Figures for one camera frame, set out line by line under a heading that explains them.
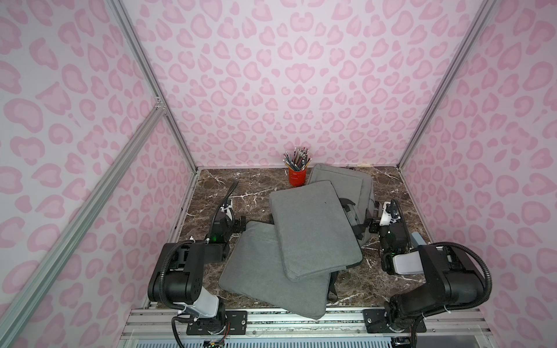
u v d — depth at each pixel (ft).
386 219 2.59
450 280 1.46
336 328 2.37
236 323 2.39
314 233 2.82
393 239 2.26
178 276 1.49
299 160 3.44
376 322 2.41
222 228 2.40
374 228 2.70
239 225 2.87
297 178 3.58
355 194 3.30
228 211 2.63
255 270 2.69
